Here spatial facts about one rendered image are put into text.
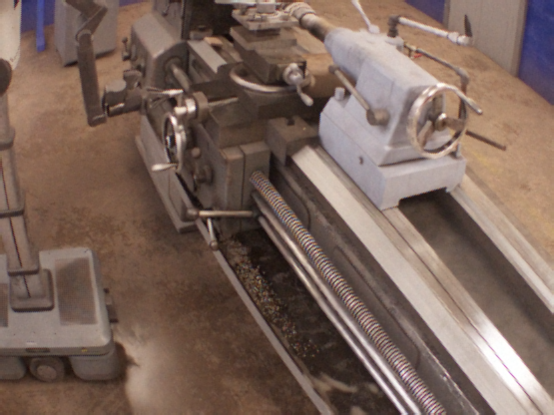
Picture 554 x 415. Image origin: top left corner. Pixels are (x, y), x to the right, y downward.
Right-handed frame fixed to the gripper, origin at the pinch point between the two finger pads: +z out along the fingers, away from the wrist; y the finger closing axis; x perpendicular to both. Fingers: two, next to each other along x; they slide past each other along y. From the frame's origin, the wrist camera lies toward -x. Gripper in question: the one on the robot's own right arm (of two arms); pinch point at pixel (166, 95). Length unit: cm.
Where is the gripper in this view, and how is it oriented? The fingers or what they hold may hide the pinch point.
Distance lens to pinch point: 195.6
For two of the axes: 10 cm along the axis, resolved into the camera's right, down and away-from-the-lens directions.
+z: 9.0, -2.0, 3.9
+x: -0.4, 8.5, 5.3
